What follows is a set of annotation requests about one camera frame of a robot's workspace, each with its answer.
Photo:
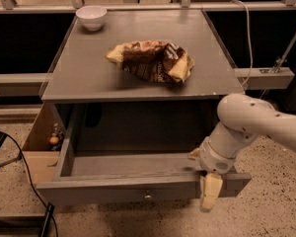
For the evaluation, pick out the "black floor bar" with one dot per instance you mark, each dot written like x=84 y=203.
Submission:
x=38 y=223

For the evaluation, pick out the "grey top drawer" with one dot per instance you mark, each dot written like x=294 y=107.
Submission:
x=125 y=152

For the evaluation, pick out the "small orange figurine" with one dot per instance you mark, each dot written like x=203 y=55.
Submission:
x=56 y=138

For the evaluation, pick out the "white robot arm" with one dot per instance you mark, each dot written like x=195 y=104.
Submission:
x=241 y=120

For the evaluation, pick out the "white ceramic bowl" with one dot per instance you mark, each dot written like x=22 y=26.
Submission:
x=91 y=17

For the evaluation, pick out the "grey drawer cabinet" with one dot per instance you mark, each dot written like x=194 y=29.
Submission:
x=84 y=76

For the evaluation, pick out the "crumpled brown chip bag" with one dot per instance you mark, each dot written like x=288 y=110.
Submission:
x=153 y=60

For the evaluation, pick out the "metal railing frame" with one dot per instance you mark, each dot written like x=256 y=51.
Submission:
x=179 y=19

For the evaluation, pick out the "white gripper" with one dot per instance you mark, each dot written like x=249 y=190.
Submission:
x=214 y=160

